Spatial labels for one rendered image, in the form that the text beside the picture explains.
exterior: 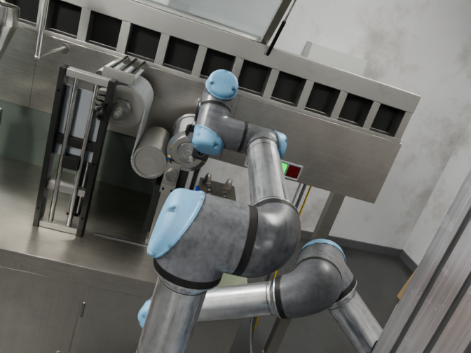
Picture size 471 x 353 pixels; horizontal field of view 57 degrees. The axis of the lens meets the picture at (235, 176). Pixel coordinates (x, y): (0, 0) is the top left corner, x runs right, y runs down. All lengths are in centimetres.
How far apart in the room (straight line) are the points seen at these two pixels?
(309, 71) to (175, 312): 131
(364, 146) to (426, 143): 244
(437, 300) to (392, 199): 387
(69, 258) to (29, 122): 72
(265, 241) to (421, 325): 24
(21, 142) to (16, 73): 28
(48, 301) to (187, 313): 89
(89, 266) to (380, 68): 308
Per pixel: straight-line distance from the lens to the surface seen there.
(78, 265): 144
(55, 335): 165
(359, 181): 204
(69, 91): 144
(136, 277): 143
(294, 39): 361
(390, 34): 393
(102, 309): 155
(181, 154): 152
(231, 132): 101
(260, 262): 68
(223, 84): 104
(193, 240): 65
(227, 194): 186
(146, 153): 155
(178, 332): 76
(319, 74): 186
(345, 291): 110
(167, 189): 151
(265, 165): 89
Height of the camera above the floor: 173
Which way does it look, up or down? 20 degrees down
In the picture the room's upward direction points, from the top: 19 degrees clockwise
